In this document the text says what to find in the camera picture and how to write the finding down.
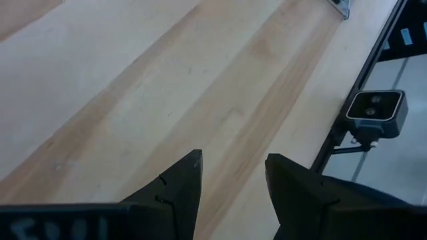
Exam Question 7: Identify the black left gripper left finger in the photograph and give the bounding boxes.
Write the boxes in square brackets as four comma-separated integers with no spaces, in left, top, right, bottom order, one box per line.
[0,149,203,240]

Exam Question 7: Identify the black depth camera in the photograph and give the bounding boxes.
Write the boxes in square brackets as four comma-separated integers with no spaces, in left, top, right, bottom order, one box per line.
[332,89,410,156]

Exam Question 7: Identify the black metal table frame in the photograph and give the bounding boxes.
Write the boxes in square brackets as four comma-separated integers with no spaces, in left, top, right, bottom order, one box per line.
[310,0,427,174]

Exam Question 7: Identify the silver metal bracket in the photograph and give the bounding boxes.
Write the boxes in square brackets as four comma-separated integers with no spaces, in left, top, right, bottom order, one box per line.
[328,0,352,20]

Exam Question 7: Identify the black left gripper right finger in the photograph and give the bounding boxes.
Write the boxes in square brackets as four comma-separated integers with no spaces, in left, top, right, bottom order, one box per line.
[265,153,427,240]

